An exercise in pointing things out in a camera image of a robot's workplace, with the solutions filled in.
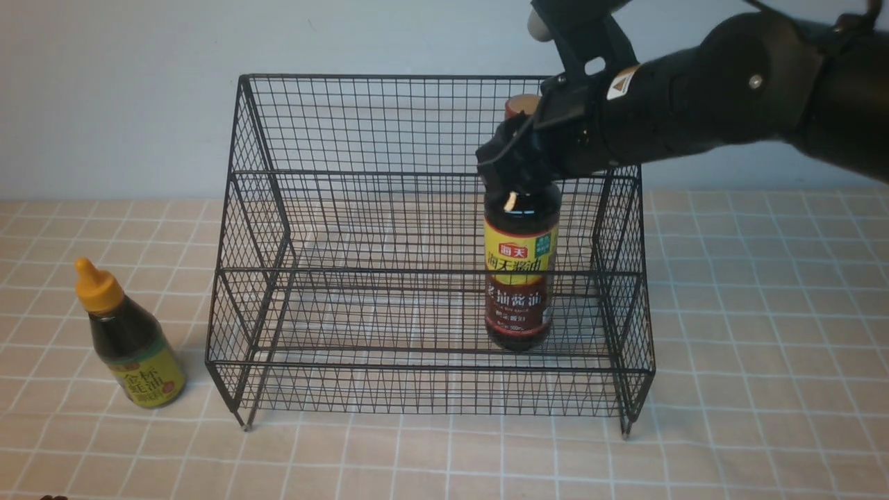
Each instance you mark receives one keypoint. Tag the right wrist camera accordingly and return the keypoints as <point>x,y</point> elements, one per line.
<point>582,31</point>

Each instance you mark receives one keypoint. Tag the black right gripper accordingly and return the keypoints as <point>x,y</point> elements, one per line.
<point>562,140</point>

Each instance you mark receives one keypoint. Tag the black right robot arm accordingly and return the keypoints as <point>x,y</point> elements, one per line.
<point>760,75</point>

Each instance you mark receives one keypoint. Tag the dark soy sauce bottle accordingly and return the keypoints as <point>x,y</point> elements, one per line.
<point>520,239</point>

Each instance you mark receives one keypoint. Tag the small yellow-capped seasoning bottle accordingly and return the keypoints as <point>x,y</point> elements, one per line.
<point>128,340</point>

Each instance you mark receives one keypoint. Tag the beige checkered tablecloth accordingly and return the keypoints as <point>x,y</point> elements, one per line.
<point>770,329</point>

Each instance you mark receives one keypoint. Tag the black wire mesh rack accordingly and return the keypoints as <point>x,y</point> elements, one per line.
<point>350,274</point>

